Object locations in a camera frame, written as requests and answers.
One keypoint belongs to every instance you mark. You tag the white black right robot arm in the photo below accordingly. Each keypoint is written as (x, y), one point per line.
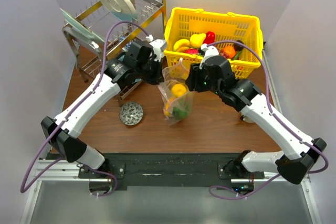
(299, 151)

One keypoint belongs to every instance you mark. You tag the steel dish rack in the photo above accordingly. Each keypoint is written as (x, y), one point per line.
(89, 55)

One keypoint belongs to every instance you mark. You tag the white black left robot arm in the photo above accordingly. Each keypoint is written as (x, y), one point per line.
(142, 61)

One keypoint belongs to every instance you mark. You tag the black white floral bowl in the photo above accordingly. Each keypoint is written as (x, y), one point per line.
(131, 113)

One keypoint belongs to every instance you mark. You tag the red pink fruit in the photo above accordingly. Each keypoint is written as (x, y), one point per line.
(192, 51)

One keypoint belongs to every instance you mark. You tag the white round plate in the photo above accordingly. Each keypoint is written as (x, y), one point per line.
(121, 9)

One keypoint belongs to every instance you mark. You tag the blue chevron mug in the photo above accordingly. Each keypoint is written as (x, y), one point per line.
(127, 46)

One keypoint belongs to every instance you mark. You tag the dark purple plum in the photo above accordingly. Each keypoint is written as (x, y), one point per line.
(238, 46)

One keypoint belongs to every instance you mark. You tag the light green plate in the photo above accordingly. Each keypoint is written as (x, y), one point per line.
(83, 32)

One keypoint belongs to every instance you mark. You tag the cream metal cup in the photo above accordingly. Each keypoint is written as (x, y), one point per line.
(246, 119)

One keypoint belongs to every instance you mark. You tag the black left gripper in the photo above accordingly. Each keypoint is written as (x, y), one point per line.
(158, 77)

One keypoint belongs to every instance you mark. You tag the green chili pepper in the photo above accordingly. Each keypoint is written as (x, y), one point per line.
(236, 57)

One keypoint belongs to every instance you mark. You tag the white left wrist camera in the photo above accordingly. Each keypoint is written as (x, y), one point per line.
(159, 45)

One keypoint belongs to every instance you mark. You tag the aluminium frame rail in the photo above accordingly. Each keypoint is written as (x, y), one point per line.
(60, 172)

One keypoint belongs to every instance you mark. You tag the clear zip top bag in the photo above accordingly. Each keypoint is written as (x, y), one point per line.
(177, 73)

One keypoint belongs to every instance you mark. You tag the green leafy vegetable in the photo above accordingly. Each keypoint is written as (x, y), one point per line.
(181, 110)

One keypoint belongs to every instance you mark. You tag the yellow plastic basket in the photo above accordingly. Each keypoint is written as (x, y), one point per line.
(186, 22)

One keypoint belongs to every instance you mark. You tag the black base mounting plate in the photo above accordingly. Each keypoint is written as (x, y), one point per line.
(176, 169)

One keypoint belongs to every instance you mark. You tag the yellow pear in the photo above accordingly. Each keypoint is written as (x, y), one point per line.
(196, 40)

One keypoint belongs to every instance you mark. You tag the red bell pepper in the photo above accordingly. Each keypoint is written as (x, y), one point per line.
(210, 37)

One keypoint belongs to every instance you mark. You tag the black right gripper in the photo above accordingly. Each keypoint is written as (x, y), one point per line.
(192, 81)

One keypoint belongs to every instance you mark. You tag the yellow banana bunch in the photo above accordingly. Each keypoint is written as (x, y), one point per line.
(182, 45)

